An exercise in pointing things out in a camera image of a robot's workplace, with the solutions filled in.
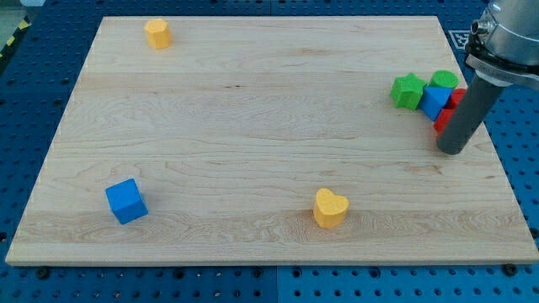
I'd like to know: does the yellow heart block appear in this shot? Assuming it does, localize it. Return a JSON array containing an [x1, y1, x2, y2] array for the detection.
[[313, 188, 350, 228]]

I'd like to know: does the red block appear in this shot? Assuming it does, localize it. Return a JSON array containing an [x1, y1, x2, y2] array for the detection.
[[433, 109, 455, 137], [446, 88, 467, 109]]

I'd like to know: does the red block upper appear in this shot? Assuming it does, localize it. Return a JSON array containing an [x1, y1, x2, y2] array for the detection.
[[446, 88, 467, 109]]

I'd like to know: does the yellow hexagon block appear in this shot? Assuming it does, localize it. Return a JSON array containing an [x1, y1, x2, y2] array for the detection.
[[144, 19, 172, 50]]

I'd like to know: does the blue cube block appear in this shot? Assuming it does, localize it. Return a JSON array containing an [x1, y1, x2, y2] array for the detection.
[[105, 178, 148, 225]]

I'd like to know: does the blue triangle block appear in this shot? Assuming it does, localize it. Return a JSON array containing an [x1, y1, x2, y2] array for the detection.
[[419, 86, 452, 121]]

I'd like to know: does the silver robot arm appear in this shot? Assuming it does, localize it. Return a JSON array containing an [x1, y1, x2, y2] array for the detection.
[[466, 0, 538, 90]]

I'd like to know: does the fiducial marker tag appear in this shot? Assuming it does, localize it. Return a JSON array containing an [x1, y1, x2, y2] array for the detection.
[[448, 29, 469, 51]]

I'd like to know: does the wooden board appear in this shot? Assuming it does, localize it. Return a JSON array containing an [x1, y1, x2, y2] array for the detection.
[[6, 16, 538, 267]]

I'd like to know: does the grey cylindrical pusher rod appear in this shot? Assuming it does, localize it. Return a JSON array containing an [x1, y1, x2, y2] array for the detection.
[[437, 75, 508, 155]]

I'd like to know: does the green cylinder block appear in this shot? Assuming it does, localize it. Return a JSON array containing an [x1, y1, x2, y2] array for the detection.
[[429, 70, 459, 89]]

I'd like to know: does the red block lower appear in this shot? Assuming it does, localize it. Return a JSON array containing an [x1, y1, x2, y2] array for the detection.
[[433, 109, 455, 137]]

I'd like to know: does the green star block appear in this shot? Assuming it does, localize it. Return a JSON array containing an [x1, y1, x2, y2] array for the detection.
[[390, 72, 428, 110]]

